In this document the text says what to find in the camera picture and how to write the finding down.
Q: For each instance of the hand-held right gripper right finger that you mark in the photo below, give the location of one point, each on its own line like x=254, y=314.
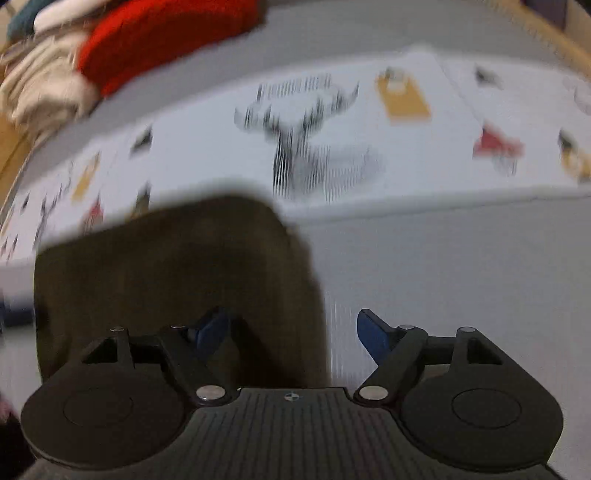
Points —
x=374, y=335

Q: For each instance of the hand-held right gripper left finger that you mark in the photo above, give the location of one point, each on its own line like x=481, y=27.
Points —
x=210, y=330

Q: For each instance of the olive green pants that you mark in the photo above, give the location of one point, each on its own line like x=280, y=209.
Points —
x=161, y=267

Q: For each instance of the light grey bed sheet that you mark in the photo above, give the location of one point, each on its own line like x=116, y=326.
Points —
x=438, y=277

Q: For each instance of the white printed blanket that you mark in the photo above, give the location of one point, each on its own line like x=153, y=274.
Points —
x=323, y=129

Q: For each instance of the beige folded cloth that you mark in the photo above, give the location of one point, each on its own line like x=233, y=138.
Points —
x=46, y=87

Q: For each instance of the red folded cloth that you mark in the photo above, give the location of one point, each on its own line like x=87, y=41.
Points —
x=157, y=41

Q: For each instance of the teal folded cloth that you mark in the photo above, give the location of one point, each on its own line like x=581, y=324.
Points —
x=23, y=21

